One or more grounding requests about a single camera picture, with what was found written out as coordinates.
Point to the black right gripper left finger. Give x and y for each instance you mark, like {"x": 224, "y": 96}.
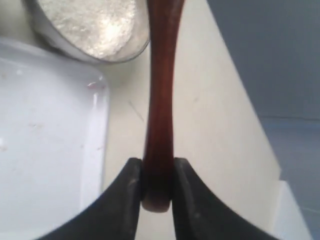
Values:
{"x": 113, "y": 216}

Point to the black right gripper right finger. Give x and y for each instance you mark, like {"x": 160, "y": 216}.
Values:
{"x": 198, "y": 214}

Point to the brown wooden spoon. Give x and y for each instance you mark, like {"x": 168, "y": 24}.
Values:
{"x": 158, "y": 159}

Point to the steel rice bowl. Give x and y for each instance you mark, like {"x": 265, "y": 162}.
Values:
{"x": 45, "y": 30}

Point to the white granular powder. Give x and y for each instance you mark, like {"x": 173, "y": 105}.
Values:
{"x": 109, "y": 30}

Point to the white side table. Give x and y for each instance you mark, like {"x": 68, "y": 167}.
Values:
{"x": 288, "y": 222}

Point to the white rectangular tray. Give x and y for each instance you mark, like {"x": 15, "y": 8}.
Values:
{"x": 53, "y": 126}

